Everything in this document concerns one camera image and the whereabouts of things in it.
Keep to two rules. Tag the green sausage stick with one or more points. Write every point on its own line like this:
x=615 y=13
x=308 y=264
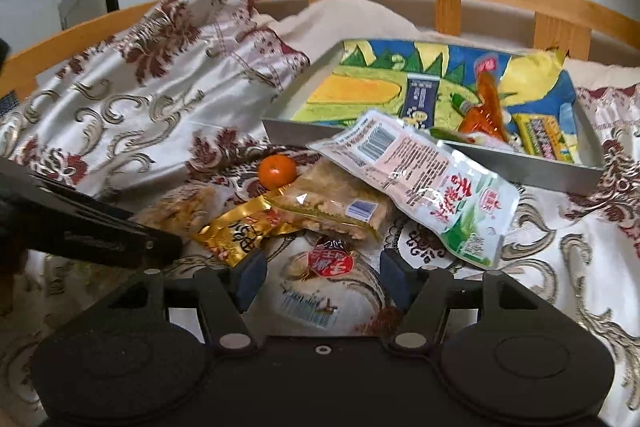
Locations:
x=457 y=101

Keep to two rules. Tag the navy blue stick packet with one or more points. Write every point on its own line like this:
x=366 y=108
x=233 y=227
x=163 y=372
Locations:
x=421 y=99

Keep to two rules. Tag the white pillow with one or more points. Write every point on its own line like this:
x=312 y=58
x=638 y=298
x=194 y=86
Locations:
x=340 y=32

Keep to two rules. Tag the red label white packet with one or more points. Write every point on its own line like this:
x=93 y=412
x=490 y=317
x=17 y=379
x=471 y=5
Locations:
x=325 y=264

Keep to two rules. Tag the yellow black candy packet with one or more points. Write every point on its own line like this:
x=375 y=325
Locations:
x=542 y=136

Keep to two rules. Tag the orange snack packet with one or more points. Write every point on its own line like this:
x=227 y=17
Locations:
x=482 y=109

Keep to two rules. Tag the large white green snack packet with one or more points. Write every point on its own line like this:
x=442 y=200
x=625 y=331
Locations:
x=425 y=172

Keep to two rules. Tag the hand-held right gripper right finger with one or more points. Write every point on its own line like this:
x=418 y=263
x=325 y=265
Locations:
x=395 y=274

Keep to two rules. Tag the gold snack packet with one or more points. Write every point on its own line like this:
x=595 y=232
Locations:
x=235 y=227

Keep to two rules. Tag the orange tangerine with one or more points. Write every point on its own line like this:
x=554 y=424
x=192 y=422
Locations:
x=277 y=170

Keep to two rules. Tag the floral satin blanket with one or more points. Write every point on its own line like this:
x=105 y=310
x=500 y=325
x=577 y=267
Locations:
x=150 y=72

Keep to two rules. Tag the clear nut bar packet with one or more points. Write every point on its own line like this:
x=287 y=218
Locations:
x=175 y=207

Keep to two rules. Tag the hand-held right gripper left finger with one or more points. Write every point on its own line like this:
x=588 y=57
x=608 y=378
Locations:
x=250 y=277

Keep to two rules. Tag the metal tray with painted lining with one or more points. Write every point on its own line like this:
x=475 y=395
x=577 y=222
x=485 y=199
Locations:
x=350 y=92

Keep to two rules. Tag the clear rice cracker packet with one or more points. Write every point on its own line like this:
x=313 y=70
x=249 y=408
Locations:
x=325 y=202

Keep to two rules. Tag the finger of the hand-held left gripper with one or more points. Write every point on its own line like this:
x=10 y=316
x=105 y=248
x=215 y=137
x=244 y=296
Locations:
x=130 y=237

